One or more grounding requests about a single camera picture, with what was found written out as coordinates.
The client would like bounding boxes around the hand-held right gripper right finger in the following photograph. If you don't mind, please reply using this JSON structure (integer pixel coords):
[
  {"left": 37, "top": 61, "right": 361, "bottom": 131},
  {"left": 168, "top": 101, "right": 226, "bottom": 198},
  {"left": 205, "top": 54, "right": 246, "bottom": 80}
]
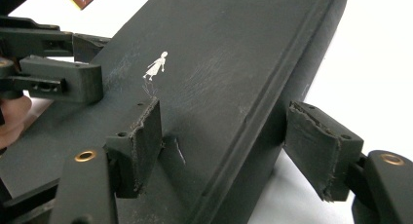
[{"left": 283, "top": 100, "right": 364, "bottom": 203}]

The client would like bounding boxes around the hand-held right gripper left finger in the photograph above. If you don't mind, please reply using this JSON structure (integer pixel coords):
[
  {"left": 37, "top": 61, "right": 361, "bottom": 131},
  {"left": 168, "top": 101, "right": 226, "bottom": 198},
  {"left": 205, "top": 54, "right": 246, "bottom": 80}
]
[{"left": 104, "top": 96, "right": 163, "bottom": 200}]

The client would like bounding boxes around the black hardcover book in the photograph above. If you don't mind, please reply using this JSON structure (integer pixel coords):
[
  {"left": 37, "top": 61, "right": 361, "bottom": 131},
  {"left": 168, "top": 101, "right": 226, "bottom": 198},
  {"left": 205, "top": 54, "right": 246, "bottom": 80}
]
[{"left": 0, "top": 0, "right": 350, "bottom": 224}]

